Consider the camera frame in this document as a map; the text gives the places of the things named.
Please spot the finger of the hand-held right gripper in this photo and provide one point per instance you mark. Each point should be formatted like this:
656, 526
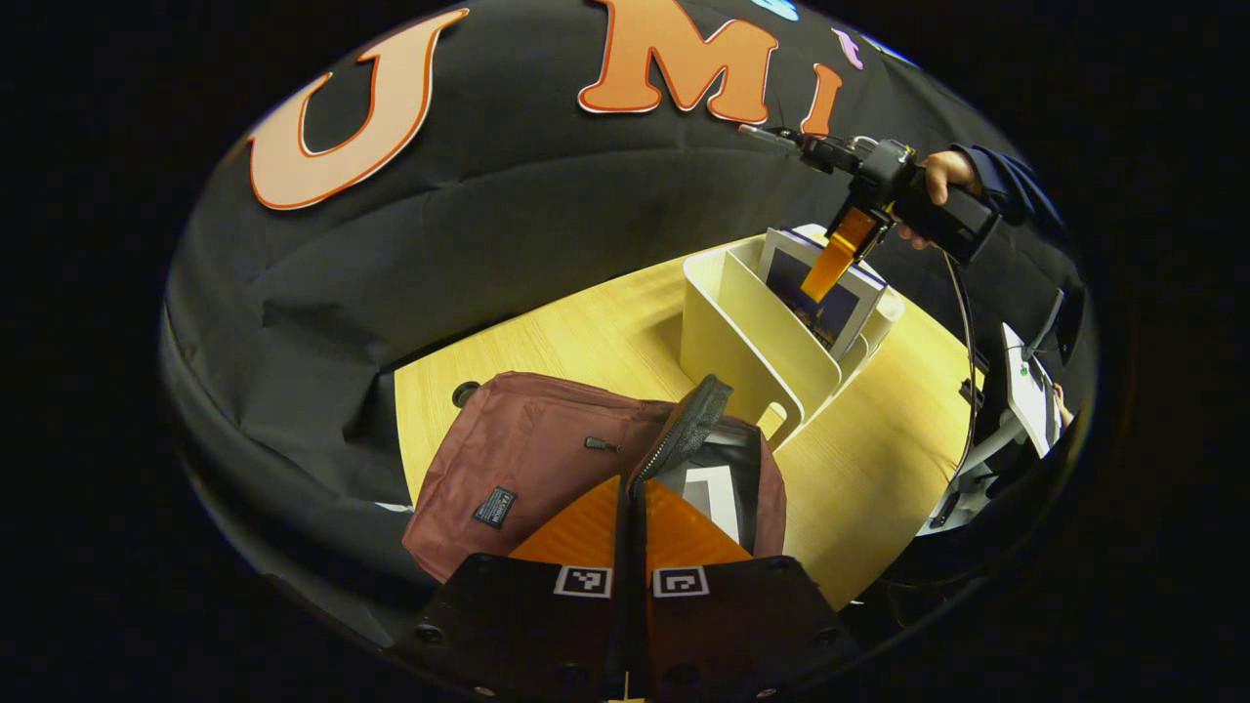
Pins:
840, 254

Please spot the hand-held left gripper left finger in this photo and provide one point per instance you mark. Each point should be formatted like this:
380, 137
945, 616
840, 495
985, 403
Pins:
518, 625

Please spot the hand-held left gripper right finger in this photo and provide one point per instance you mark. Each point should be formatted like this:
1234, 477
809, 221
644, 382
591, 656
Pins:
742, 625

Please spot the blue book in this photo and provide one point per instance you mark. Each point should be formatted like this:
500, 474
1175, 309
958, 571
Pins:
830, 317

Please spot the white bookshelf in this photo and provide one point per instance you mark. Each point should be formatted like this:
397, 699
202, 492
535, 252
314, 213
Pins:
752, 332

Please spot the maroon schoolbag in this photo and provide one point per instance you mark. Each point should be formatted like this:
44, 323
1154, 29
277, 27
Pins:
527, 439

